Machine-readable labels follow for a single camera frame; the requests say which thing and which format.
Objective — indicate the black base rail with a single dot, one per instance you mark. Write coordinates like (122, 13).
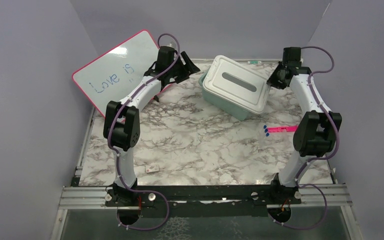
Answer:
(196, 201)

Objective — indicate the white plastic lid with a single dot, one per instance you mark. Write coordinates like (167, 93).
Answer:
(238, 84)

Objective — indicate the pink plastic clip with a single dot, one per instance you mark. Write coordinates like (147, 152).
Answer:
(282, 129)

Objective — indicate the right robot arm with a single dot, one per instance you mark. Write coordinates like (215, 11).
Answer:
(317, 135)

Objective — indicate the pink framed whiteboard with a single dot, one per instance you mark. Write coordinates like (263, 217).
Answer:
(113, 75)

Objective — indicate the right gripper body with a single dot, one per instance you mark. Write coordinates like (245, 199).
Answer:
(274, 79)

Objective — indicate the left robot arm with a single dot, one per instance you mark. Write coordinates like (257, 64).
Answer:
(122, 118)

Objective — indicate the teal plastic bin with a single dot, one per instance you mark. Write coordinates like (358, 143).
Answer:
(229, 107)

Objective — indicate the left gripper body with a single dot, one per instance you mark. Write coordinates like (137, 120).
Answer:
(179, 71)

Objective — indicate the small white card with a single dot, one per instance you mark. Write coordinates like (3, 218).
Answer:
(152, 168)

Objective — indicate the blue capped test tubes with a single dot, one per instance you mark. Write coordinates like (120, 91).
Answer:
(266, 131)

